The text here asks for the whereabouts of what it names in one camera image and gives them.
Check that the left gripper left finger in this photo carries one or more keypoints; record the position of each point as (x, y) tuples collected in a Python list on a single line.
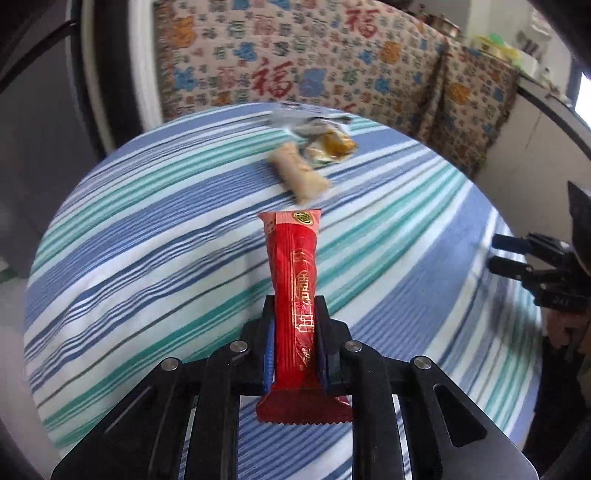
[(256, 369)]

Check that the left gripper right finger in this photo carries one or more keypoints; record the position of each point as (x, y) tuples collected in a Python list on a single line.
[(330, 337)]

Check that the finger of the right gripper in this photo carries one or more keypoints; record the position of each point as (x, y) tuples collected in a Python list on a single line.
[(511, 244), (509, 268)]

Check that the red snack wrapper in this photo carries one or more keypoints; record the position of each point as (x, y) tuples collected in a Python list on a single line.
[(296, 396)]

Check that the beige paper wrapper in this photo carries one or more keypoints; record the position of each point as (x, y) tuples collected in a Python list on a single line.
[(305, 183)]

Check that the yellow white snack wrapper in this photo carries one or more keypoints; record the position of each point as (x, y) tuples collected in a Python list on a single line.
[(333, 146)]

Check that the white kitchen counter cabinet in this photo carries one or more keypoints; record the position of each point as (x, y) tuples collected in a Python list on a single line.
[(541, 147)]

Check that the person's right hand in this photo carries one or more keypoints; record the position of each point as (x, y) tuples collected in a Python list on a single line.
[(561, 327)]

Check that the striped blue green tablecloth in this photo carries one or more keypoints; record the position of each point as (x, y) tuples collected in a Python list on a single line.
[(157, 258)]

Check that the yellow green container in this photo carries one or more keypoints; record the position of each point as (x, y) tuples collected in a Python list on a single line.
[(493, 45)]

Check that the steel pot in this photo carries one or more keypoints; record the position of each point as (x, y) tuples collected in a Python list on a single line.
[(441, 23)]

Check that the patterned Chinese character blanket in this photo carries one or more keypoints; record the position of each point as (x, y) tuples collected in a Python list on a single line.
[(361, 57)]

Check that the grey refrigerator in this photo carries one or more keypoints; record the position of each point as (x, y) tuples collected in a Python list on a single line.
[(46, 147)]

